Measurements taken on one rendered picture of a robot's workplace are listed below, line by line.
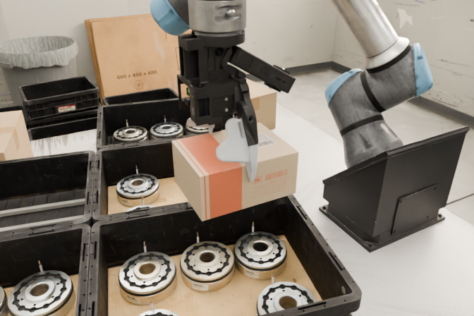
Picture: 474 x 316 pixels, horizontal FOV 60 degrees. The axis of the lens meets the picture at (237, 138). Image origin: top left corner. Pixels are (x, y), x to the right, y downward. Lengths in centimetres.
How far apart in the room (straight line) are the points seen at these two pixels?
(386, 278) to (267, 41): 356
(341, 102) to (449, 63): 283
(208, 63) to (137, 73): 313
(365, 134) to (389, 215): 21
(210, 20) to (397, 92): 63
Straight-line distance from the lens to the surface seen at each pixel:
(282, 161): 61
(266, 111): 161
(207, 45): 53
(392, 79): 104
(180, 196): 103
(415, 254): 114
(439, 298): 106
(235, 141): 56
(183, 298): 79
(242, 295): 79
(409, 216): 115
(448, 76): 388
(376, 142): 104
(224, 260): 80
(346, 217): 114
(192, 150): 62
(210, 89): 54
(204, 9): 52
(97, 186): 93
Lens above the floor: 141
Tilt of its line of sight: 27 degrees down
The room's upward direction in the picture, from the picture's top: straight up
